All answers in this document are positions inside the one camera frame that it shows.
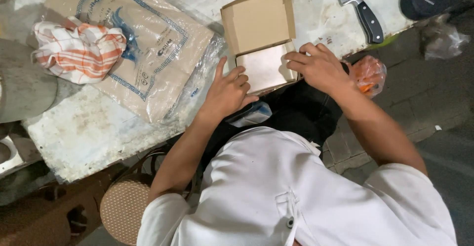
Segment orange white striped cloth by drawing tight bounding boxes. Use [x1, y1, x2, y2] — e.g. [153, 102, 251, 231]
[31, 17, 127, 85]

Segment brown cardboard box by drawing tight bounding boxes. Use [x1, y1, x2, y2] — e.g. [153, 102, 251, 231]
[221, 0, 300, 95]

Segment person's white shirt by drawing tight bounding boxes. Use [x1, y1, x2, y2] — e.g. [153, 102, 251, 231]
[137, 126, 458, 246]

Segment person's left hand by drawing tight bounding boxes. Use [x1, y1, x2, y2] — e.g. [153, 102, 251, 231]
[199, 56, 260, 120]

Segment blue white plastic packet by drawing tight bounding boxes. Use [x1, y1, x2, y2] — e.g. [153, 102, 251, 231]
[226, 102, 273, 128]

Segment black handled kitchen knife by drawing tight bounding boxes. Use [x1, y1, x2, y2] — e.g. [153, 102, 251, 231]
[330, 0, 384, 45]

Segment round woven stool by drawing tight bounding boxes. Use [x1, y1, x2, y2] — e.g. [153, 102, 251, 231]
[99, 148, 194, 246]

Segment white basin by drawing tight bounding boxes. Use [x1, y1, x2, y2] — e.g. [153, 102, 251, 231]
[0, 135, 25, 175]

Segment orange plastic bag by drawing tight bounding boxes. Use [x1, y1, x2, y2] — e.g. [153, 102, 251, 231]
[342, 55, 387, 99]

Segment person's right hand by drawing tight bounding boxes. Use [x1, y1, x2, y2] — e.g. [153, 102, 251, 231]
[283, 42, 353, 96]

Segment crumpled clear plastic bag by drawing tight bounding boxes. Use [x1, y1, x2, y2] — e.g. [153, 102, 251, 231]
[419, 14, 472, 61]

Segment person's black trousers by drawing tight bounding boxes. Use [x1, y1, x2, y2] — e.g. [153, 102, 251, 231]
[199, 63, 344, 174]

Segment plastic pack of brown paper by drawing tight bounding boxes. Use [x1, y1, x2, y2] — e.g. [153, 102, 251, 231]
[44, 0, 227, 124]

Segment grey concrete cylinder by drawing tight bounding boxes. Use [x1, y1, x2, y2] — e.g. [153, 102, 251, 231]
[0, 39, 58, 124]

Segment brown hollow block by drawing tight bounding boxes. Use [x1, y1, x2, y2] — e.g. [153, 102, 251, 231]
[0, 163, 124, 246]

